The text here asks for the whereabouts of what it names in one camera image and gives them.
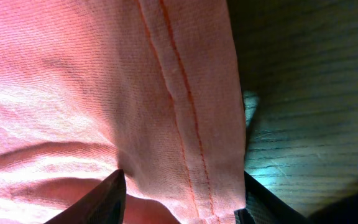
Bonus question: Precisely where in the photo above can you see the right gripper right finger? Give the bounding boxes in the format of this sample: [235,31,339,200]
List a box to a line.
[234,172,313,224]

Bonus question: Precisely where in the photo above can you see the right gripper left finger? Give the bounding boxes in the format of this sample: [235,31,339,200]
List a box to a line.
[45,169,126,224]

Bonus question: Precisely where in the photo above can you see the red printed t-shirt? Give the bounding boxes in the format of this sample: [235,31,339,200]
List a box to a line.
[0,0,246,223]

